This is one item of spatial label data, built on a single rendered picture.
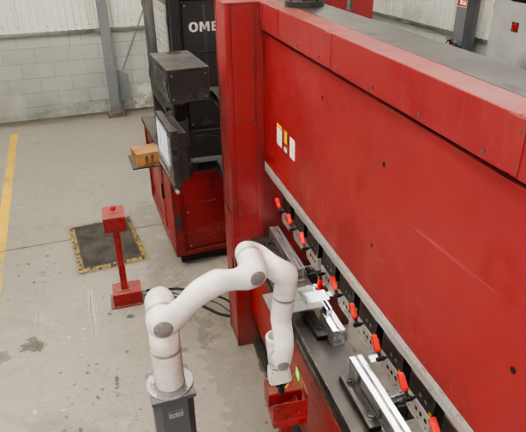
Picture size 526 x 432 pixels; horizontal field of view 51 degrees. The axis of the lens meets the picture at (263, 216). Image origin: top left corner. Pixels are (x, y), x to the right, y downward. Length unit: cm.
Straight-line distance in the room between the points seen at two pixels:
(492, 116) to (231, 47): 195
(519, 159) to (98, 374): 323
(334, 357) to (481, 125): 155
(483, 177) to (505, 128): 16
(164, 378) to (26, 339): 229
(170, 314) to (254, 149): 149
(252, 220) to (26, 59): 614
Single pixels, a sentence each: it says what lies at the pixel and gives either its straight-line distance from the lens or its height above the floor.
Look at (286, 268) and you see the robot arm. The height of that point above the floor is 150.
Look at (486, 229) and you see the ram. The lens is 146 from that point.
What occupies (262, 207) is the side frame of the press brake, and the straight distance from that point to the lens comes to 344.
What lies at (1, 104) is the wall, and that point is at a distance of 921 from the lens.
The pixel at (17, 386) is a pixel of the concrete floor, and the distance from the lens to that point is 410.
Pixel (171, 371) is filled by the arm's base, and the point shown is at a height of 112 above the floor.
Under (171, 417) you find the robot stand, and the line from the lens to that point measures 240.
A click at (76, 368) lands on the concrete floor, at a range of 408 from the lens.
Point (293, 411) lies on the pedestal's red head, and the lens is 259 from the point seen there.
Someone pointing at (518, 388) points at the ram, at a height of 167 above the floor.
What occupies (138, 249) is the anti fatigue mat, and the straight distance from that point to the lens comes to 521.
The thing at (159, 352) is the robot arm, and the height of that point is 122.
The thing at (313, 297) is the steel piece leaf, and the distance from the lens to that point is 280.
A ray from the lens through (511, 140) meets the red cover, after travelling 132.
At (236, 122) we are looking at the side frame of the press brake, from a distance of 318.
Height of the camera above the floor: 266
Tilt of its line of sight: 28 degrees down
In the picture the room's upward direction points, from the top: 1 degrees counter-clockwise
